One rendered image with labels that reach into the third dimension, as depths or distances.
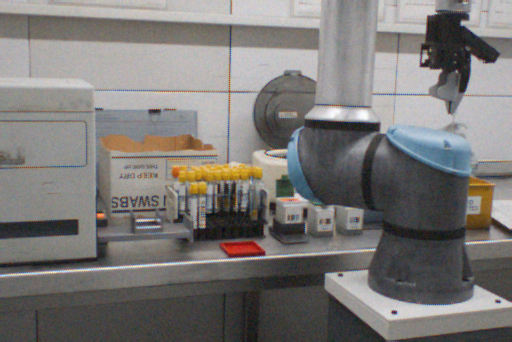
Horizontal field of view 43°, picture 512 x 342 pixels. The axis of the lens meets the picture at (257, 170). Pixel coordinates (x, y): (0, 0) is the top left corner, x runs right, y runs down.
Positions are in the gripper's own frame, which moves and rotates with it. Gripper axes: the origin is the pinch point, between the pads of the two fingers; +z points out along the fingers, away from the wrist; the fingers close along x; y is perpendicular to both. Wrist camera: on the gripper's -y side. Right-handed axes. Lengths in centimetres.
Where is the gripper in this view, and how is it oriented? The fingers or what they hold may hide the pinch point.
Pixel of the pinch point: (453, 108)
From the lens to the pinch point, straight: 148.1
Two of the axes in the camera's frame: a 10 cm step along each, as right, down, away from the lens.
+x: 2.5, 1.7, -9.5
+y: -9.7, 0.1, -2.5
